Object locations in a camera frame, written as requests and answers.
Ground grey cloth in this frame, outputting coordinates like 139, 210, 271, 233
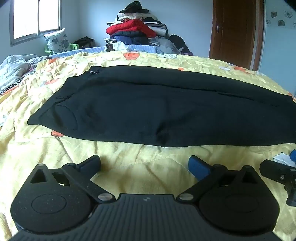
148, 35, 179, 55

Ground black pants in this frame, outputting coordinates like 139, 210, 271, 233
27, 65, 296, 148

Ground blue striped sheet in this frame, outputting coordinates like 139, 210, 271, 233
49, 44, 163, 59

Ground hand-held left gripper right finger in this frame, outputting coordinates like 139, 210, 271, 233
177, 155, 260, 205

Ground floral pillow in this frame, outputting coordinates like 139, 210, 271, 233
43, 28, 71, 54

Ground window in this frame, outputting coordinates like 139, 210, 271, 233
9, 0, 62, 47

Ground dark blue jacket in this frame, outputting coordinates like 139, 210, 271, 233
110, 31, 151, 46

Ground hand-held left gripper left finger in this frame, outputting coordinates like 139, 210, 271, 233
30, 155, 116, 204

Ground black cloth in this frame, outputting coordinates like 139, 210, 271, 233
169, 34, 194, 56

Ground dark bag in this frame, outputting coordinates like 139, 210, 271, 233
73, 36, 95, 49

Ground white glossy wardrobe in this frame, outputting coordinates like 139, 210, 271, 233
258, 0, 296, 98

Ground white patterned quilt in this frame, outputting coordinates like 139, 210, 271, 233
0, 54, 39, 96

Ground brown wooden door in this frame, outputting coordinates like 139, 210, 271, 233
209, 0, 264, 70

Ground yellow floral bedspread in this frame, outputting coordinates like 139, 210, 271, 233
0, 50, 296, 237

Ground white folded clothes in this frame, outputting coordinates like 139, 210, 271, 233
117, 11, 158, 24

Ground black hat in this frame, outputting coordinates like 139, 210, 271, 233
119, 1, 150, 14

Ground red jacket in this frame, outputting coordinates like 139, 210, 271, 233
106, 19, 158, 39

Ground green plastic chair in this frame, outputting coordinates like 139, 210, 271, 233
44, 43, 79, 55

